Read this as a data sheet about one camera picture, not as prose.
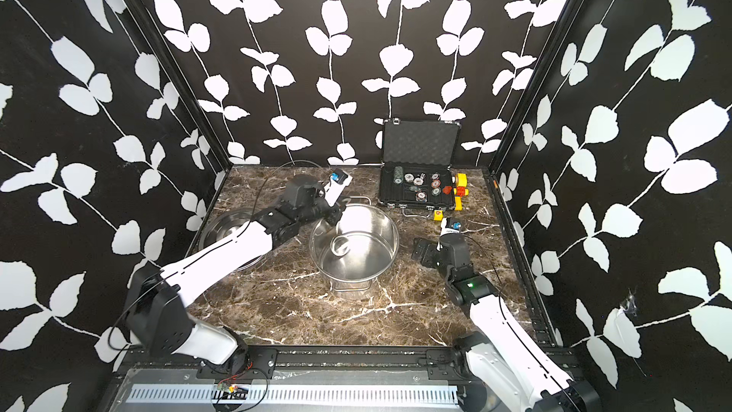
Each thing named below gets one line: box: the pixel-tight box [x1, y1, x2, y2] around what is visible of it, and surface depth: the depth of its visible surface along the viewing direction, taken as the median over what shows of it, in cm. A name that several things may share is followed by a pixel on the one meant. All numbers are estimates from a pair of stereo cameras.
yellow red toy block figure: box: [452, 172, 469, 211], surface depth 113 cm
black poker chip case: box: [378, 117, 463, 210], surface depth 113 cm
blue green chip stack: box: [393, 165, 404, 185], surface depth 117 cm
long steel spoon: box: [329, 221, 351, 257], surface depth 95 cm
